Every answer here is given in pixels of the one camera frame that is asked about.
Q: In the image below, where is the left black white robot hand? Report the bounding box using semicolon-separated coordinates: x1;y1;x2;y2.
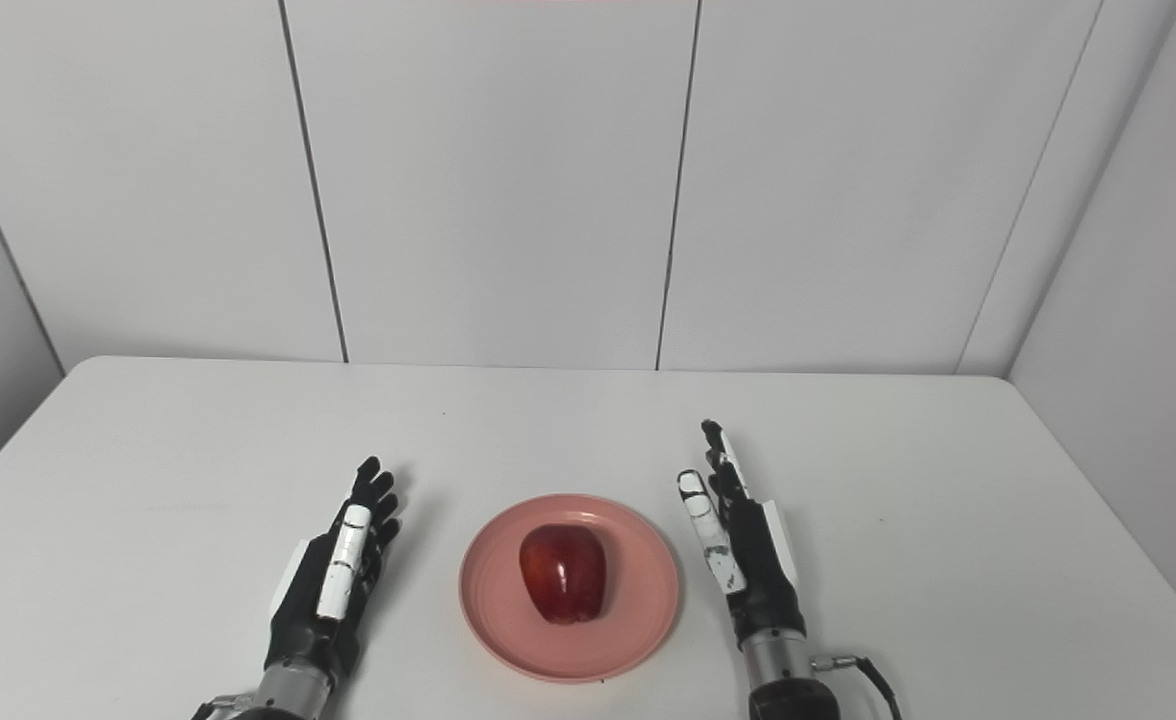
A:
264;457;402;683

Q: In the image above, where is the pink plastic plate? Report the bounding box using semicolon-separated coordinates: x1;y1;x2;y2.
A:
459;493;681;684

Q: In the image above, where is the red apple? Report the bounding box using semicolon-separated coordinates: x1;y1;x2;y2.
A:
519;523;609;626

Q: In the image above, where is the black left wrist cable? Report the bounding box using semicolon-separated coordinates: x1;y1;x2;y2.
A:
191;693;255;720

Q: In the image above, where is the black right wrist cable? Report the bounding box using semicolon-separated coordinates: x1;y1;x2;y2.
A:
810;653;904;720

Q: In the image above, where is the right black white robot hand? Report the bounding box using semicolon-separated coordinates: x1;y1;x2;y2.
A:
677;420;810;653

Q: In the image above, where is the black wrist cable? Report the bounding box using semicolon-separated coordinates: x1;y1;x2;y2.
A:
191;693;255;720
810;653;904;720

